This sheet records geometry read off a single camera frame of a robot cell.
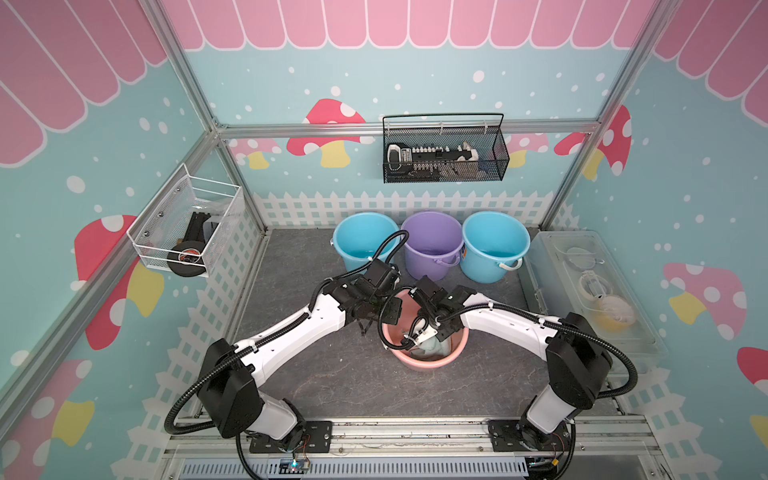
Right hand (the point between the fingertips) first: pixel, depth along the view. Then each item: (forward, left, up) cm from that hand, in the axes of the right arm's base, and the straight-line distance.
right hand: (433, 314), depth 88 cm
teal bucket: (+23, +22, +9) cm, 33 cm away
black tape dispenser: (0, +59, +27) cm, 65 cm away
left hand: (-5, +11, +8) cm, 14 cm away
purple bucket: (+27, -3, +1) cm, 27 cm away
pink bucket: (-14, -3, +9) cm, 17 cm away
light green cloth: (-10, +1, -2) cm, 10 cm away
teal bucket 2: (+29, -24, 0) cm, 37 cm away
